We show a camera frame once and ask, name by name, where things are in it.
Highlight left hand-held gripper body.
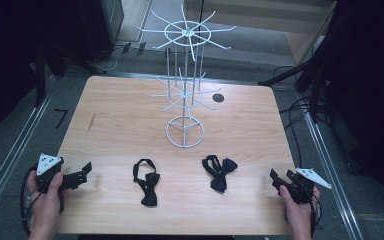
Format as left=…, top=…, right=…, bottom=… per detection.
left=34, top=152, right=70, bottom=195

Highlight black floor cables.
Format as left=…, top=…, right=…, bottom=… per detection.
left=272, top=65, right=331, bottom=168

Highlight white floor cable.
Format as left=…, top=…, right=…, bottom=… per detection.
left=100, top=45, right=128, bottom=74

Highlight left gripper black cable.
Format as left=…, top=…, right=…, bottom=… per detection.
left=19, top=163, right=44, bottom=236

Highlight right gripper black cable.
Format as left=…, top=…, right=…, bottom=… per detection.
left=309, top=186, right=323, bottom=236

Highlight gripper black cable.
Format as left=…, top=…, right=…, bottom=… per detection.
left=309, top=186, right=323, bottom=236
left=19, top=163, right=44, bottom=236

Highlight light wooden furniture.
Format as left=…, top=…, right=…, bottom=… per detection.
left=183, top=0, right=336, bottom=66

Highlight black stand leg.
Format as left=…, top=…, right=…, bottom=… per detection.
left=257, top=59, right=316, bottom=87

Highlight black bow tie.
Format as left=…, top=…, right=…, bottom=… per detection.
left=201, top=154, right=240, bottom=194
left=132, top=158, right=161, bottom=207

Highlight person's left hand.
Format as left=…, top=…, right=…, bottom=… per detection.
left=25, top=171, right=65, bottom=232

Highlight dark cabinet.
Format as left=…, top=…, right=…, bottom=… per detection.
left=39, top=0, right=125, bottom=63

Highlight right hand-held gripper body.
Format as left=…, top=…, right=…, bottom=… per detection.
left=279, top=167, right=333, bottom=205

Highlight metal floor rail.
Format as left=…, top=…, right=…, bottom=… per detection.
left=0, top=75, right=57, bottom=222
left=303, top=111, right=365, bottom=240

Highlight person's right hand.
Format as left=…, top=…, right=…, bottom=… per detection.
left=278, top=184, right=322, bottom=232

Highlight white wire display rack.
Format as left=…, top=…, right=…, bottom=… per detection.
left=136, top=4, right=237, bottom=150

